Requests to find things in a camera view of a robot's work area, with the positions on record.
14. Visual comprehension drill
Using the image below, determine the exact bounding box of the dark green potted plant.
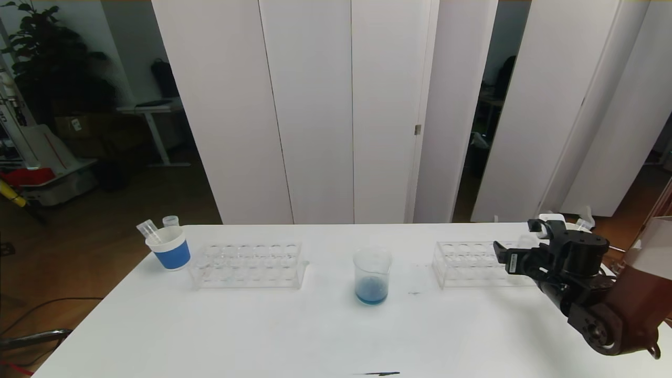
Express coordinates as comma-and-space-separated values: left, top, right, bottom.
0, 0, 119, 127

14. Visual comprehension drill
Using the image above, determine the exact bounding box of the brown cardboard box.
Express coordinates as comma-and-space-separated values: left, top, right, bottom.
55, 115, 106, 158

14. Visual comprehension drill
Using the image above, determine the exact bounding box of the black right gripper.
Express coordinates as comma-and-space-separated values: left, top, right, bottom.
493, 240, 553, 282

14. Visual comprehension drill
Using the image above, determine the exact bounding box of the white standing desk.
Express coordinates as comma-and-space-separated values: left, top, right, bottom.
117, 100, 192, 169

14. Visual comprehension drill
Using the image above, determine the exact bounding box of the red floor tape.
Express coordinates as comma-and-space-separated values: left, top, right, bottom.
0, 360, 35, 376

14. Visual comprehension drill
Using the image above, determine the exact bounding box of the metal chair leg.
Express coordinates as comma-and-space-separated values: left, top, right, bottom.
0, 329, 74, 352

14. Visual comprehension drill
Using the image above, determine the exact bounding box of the black floor cable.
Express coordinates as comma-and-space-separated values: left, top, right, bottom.
0, 298, 106, 337

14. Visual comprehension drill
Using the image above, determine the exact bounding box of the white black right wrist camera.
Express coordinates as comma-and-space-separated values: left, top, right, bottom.
528, 213, 569, 241

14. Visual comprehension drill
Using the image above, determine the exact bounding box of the brown frame stand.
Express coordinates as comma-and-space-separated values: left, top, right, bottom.
612, 176, 672, 274

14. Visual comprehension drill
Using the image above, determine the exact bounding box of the blue white paper cup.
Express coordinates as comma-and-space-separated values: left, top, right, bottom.
145, 226, 192, 271

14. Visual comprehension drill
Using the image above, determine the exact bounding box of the black backpack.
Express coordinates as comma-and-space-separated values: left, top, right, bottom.
151, 59, 180, 100

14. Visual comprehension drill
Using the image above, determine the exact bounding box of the clear glass beaker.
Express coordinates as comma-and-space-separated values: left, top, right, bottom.
353, 247, 393, 306

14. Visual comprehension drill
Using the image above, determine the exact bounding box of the yellow black tool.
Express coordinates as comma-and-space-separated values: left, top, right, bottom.
0, 180, 48, 224

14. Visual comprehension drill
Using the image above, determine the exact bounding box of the clear acrylic test tube rack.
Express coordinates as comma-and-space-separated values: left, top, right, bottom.
189, 241, 309, 290
432, 240, 541, 288

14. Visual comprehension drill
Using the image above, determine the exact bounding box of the white grey machine base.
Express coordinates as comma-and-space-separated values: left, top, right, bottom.
0, 52, 100, 208

